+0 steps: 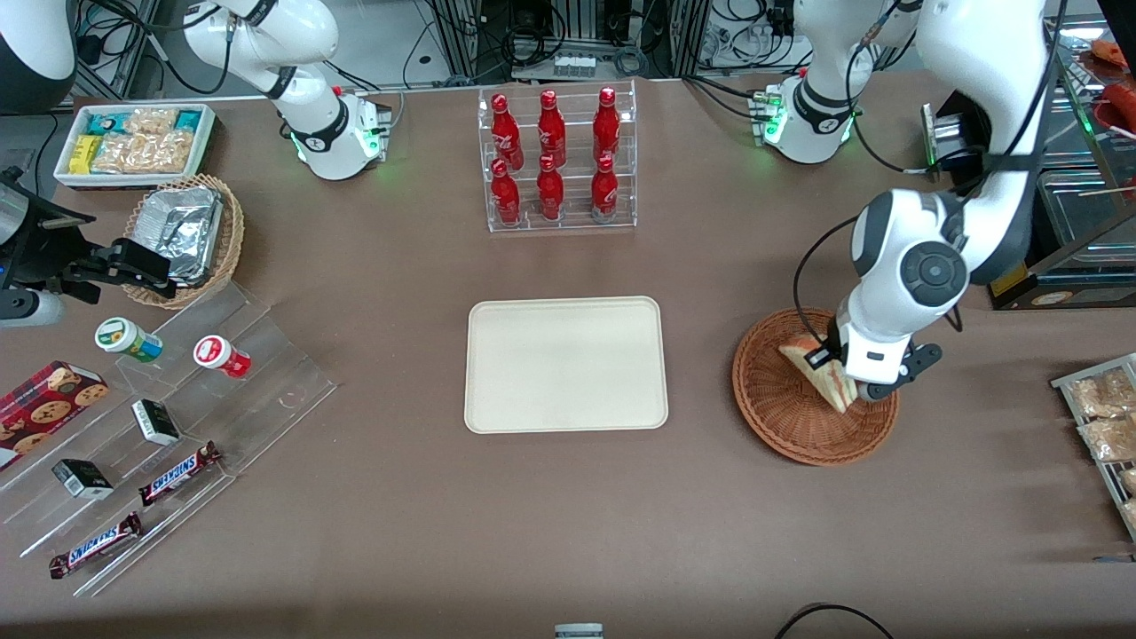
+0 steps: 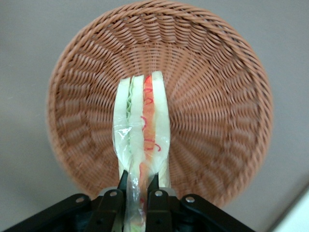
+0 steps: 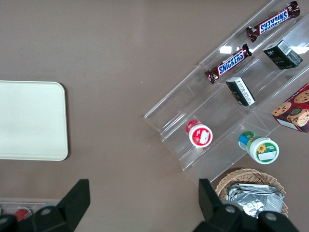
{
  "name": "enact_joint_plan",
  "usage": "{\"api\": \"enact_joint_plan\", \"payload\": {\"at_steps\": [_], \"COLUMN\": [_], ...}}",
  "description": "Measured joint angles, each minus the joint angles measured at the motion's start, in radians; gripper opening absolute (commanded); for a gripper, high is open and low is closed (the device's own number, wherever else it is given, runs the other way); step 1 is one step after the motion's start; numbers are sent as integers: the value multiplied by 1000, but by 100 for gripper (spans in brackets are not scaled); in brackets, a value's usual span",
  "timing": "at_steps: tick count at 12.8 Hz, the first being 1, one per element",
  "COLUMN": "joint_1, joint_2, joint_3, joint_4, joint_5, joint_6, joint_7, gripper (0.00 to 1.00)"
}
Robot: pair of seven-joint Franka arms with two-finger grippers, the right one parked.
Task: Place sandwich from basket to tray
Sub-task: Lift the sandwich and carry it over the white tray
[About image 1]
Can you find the brown Snickers bar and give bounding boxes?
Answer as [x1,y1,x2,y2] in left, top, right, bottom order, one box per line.
[49,512,143,580]
[138,441,223,507]

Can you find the clear acrylic stepped shelf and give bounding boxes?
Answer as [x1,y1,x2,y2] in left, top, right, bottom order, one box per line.
[0,282,339,597]

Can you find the black loop cable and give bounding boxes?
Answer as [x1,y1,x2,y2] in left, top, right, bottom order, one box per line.
[774,603,897,639]

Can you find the small dark green box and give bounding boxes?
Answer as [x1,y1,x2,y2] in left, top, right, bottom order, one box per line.
[131,399,181,446]
[51,459,114,500]

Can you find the black food display case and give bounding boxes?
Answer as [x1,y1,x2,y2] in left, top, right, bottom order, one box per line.
[923,16,1136,312]

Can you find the red cola bottle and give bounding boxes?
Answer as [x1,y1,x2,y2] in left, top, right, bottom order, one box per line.
[537,90,567,164]
[593,86,622,162]
[537,154,565,222]
[491,93,525,168]
[491,159,523,226]
[591,154,619,221]

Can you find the clear acrylic bottle rack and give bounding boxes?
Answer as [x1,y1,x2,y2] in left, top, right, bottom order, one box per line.
[477,78,638,233]

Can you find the red lidded snack cup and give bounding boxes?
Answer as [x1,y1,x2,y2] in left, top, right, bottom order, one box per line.
[193,335,252,380]

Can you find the white plastic snack bin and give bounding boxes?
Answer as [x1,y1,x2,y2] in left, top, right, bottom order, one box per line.
[53,103,217,190]

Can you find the steel food pan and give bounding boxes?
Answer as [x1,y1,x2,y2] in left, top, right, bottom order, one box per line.
[1040,103,1099,169]
[1035,169,1136,254]

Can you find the silver box with green light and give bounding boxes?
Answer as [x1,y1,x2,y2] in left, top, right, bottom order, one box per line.
[921,102,988,175]

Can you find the stacked foil containers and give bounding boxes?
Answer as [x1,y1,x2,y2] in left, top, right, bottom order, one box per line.
[133,185,225,288]

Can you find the red chocolate cookie box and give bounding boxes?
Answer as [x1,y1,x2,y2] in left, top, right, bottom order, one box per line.
[0,360,109,471]

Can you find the cream rectangular tray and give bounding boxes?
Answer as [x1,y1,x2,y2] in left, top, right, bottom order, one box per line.
[464,296,669,435]

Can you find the triangular sandwich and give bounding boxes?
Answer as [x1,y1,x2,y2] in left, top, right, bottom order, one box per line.
[778,333,860,415]

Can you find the red sausage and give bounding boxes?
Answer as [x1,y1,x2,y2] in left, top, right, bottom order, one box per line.
[1100,78,1136,134]

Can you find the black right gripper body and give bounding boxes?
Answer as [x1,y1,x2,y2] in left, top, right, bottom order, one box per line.
[0,204,74,296]

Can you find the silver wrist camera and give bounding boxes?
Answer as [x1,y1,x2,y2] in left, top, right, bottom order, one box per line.
[0,182,30,248]

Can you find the light tan wicker basket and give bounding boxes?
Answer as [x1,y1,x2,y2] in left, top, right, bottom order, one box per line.
[122,174,246,310]

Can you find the green lidded snack cup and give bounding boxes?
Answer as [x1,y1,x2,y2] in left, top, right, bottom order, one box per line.
[95,317,164,364]

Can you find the large clear cracker bag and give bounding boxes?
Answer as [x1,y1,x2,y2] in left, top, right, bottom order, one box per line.
[91,131,195,175]

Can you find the small clear cracker bag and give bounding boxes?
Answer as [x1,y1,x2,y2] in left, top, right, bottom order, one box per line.
[124,107,178,136]

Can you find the metal wire snack tray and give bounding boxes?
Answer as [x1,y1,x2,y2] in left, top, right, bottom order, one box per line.
[1051,353,1136,542]

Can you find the brown round wicker basket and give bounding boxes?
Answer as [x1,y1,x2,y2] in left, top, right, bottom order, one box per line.
[732,308,900,467]

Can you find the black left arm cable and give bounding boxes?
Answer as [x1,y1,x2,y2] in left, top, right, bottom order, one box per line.
[792,0,1068,356]

